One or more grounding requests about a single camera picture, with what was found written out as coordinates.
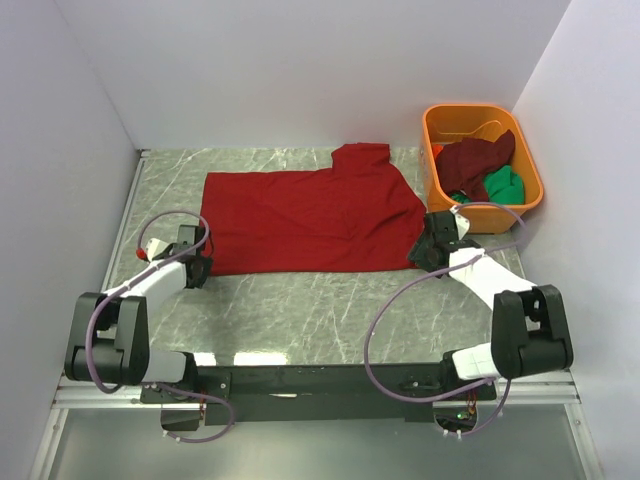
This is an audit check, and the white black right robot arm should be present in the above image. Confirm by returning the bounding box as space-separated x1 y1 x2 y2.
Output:
408 211 574 399

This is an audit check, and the bright red t shirt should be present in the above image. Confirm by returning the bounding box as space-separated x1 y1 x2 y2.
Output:
201 143 426 275

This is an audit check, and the aluminium frame rail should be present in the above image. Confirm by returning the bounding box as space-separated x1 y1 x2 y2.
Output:
52 372 582 409

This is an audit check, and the orange plastic laundry basket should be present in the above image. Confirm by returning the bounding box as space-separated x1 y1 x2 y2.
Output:
420 104 544 234

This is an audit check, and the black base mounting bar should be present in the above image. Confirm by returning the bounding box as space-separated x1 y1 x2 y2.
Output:
140 362 471 426

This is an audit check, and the orange red garment in basket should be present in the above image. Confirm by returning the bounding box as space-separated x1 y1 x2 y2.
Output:
431 144 444 157

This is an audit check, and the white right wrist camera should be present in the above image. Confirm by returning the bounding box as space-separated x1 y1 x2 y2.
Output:
449 205 471 240

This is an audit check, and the dark maroon t shirt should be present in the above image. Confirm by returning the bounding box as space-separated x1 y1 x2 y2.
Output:
435 130 516 202

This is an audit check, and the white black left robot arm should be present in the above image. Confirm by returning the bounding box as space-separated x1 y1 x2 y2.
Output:
64 225 213 402

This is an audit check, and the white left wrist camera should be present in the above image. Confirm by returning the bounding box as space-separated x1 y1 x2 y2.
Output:
136 238 170 262

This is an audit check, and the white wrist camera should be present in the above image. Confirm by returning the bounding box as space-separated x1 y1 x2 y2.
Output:
136 238 170 262
449 205 471 240

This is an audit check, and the green t shirt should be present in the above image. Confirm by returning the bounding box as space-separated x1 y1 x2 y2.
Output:
450 165 525 205

